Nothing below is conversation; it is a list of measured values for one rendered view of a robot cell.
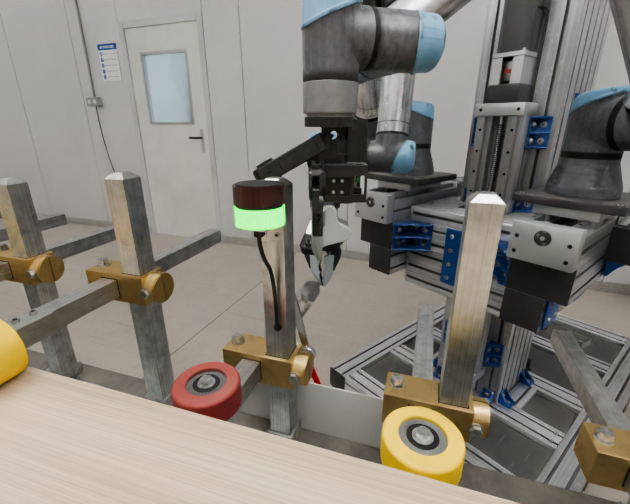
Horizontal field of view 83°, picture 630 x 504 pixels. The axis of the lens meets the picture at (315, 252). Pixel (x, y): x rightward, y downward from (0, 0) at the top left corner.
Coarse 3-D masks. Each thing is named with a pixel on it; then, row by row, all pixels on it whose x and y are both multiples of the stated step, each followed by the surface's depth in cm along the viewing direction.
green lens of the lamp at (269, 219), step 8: (280, 208) 41; (240, 216) 40; (248, 216) 40; (256, 216) 39; (264, 216) 40; (272, 216) 40; (280, 216) 41; (240, 224) 40; (248, 224) 40; (256, 224) 40; (264, 224) 40; (272, 224) 40; (280, 224) 41
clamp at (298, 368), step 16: (256, 336) 58; (224, 352) 55; (240, 352) 54; (256, 352) 54; (304, 352) 54; (272, 368) 53; (288, 368) 52; (304, 368) 52; (272, 384) 54; (288, 384) 53; (304, 384) 53
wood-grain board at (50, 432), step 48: (48, 384) 43; (0, 432) 36; (48, 432) 36; (96, 432) 36; (144, 432) 36; (192, 432) 36; (240, 432) 36; (0, 480) 31; (48, 480) 31; (96, 480) 31; (144, 480) 31; (192, 480) 31; (240, 480) 31; (288, 480) 31; (336, 480) 31; (384, 480) 31; (432, 480) 31
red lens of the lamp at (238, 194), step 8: (240, 192) 39; (248, 192) 39; (256, 192) 39; (264, 192) 39; (272, 192) 39; (280, 192) 40; (240, 200) 39; (248, 200) 39; (256, 200) 39; (264, 200) 39; (272, 200) 39; (280, 200) 40; (256, 208) 39
